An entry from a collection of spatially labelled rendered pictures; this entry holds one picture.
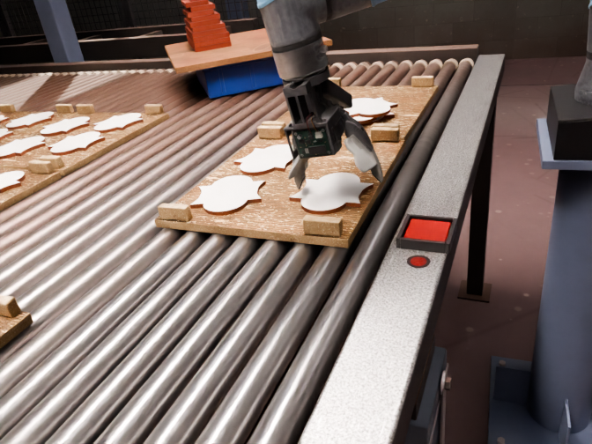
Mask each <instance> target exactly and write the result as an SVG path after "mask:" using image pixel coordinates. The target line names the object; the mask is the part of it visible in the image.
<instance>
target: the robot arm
mask: <svg viewBox="0 0 592 444"><path fill-rule="evenodd" d="M384 1H387V0H257V7H258V9H260V12H261V14H262V18H263V23H264V26H265V29H266V32H267V35H268V38H269V41H270V46H271V49H272V54H273V57H274V60H275V63H276V66H277V71H278V75H279V77H280V78H282V79H283V80H282V81H283V84H284V88H283V93H284V96H285V101H286V104H287V106H288V110H289V113H290V116H291V119H292V120H291V121H290V122H289V123H288V124H287V125H286V127H285V128H284V131H285V135H286V138H287V142H288V144H289V147H290V150H291V154H292V169H291V171H290V173H289V175H288V179H289V180H291V178H294V181H295V184H296V186H297V189H300V188H301V186H302V184H303V182H304V180H305V178H306V173H305V172H306V169H307V167H308V160H309V159H310V158H316V157H323V156H331V155H336V154H337V152H339V150H340V149H341V147H342V143H341V141H342V138H341V136H342V135H343V134H345V135H346V137H347V138H346V139H345V140H344V145H345V146H346V149H347V150H348V151H349V152H350V153H352V154H353V156H354V161H355V165H356V167H357V168H358V169H359V170H360V171H361V172H363V173H365V172H367V171H368V170H371V173H372V175H373V176H374V177H375V178H376V179H377V180H378V181H379V182H380V183H382V182H383V173H382V169H381V164H380V161H379V159H378V157H377V154H376V152H375V150H374V146H373V144H372V142H371V140H370V138H369V136H368V135H367V133H366V130H365V129H364V127H363V126H362V125H361V124H360V123H359V122H358V121H357V120H355V119H354V118H352V117H351V116H350V115H349V114H348V113H347V112H346V111H345V109H346V108H351V107H352V95H351V94H350V93H349V92H347V91H346V90H345V89H343V88H342V87H340V86H339V85H337V84H335V83H334V82H332V81H331V80H329V77H330V73H329V67H328V66H327V64H328V59H327V56H326V52H327V51H328V47H327V46H326V45H323V40H322V33H321V28H320V24H321V23H323V22H327V21H330V20H332V19H337V18H340V17H343V16H345V15H347V14H350V13H353V12H355V11H360V10H363V9H365V8H368V7H371V6H373V7H375V5H377V4H379V3H382V2H384ZM588 8H589V16H588V43H587V57H586V62H585V64H584V67H583V69H582V72H581V75H580V77H579V79H578V82H577V84H576V87H575V90H574V99H575V100H576V101H578V102H580V103H581V104H585V105H590V106H592V0H590V4H589V5H588ZM291 134H292V144H291V140H290V138H289V136H290V135H291Z"/></svg>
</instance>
